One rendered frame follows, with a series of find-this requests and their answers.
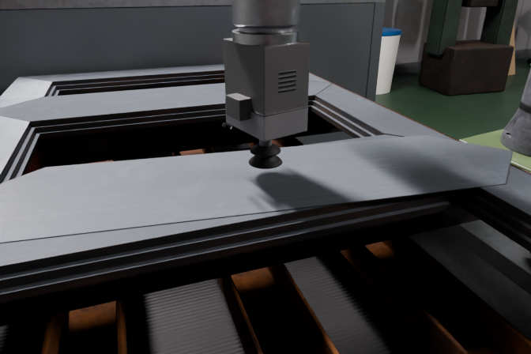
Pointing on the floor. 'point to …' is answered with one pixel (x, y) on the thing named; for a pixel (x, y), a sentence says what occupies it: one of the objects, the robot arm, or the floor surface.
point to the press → (446, 72)
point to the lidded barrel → (387, 58)
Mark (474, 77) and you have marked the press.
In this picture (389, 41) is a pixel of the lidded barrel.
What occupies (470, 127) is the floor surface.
